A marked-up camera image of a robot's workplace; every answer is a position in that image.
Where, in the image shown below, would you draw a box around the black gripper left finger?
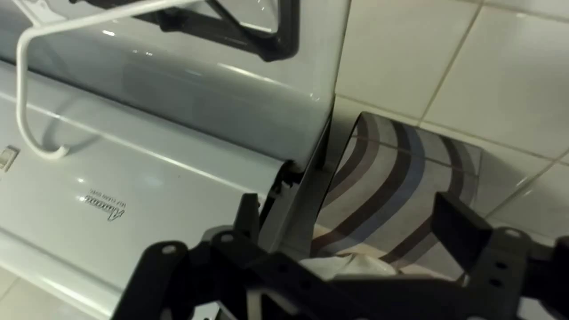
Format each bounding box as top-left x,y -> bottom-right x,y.
112,192 -> 281,320

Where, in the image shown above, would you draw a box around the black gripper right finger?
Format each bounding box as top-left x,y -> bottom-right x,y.
430,192 -> 569,320

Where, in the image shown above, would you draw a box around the white gas stove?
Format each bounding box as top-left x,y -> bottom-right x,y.
0,0 -> 355,320

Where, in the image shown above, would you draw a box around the black stove grate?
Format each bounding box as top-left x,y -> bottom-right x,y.
69,0 -> 302,64

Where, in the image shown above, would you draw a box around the white wire hanger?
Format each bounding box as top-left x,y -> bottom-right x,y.
12,0 -> 199,162

